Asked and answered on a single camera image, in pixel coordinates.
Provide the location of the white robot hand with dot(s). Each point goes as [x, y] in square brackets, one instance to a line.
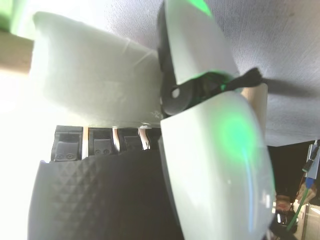
[100, 200]

